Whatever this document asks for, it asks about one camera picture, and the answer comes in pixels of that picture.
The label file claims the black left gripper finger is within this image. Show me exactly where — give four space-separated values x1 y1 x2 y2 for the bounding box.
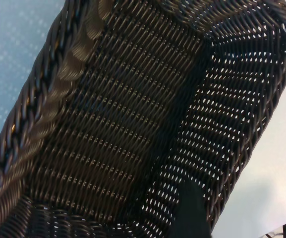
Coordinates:
178 182 213 238

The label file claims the dark brown woven basket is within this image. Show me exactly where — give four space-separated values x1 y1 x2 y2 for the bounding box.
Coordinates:
0 0 286 238

